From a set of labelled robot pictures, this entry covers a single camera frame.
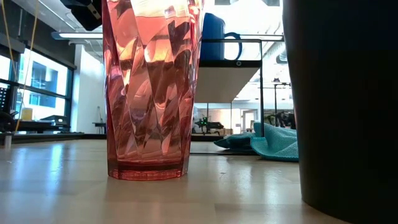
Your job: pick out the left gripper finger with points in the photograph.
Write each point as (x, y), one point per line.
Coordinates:
(84, 12)

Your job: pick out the red faceted plastic tumbler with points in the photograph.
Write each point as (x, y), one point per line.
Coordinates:
(149, 93)

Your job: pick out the tall black cup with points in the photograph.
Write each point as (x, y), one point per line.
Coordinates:
(342, 124)

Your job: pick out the background black robot arm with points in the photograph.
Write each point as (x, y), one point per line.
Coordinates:
(208, 125)

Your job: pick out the black-framed wooden shelf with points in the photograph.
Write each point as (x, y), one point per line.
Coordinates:
(224, 84)

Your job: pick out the long ceiling light strip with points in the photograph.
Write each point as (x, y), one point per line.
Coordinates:
(81, 35)

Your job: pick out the black desk by window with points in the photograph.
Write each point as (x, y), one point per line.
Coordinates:
(53, 119)

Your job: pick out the small background table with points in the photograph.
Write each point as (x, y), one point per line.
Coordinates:
(99, 125)

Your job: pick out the yellow container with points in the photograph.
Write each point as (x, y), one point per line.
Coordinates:
(26, 114)

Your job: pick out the black perforated panel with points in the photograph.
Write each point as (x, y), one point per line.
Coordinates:
(3, 99)

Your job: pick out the black pole stand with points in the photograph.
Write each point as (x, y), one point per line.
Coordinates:
(275, 105)

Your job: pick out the teal microfibre cloth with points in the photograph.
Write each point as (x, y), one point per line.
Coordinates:
(273, 146)

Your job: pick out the black window frame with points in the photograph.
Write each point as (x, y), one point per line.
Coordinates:
(69, 109)

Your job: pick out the silver metal post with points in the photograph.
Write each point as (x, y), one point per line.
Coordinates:
(7, 140)

